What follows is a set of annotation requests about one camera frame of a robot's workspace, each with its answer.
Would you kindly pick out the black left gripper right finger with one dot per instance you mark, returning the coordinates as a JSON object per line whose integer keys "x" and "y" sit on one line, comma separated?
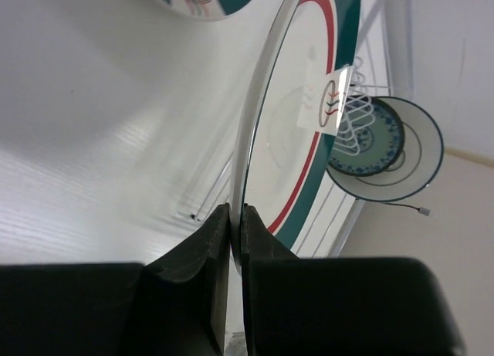
{"x": 272, "y": 292}

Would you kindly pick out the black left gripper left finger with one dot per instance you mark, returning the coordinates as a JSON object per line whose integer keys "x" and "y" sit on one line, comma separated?
{"x": 187, "y": 291}

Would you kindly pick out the green blue floral plate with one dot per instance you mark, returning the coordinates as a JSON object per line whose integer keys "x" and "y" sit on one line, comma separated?
{"x": 370, "y": 138}

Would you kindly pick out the white plate with green ring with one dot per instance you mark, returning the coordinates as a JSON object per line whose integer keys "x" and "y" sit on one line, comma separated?
{"x": 417, "y": 164}

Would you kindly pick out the white wire dish rack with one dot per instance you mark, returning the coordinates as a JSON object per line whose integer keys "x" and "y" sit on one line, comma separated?
{"x": 334, "y": 211}

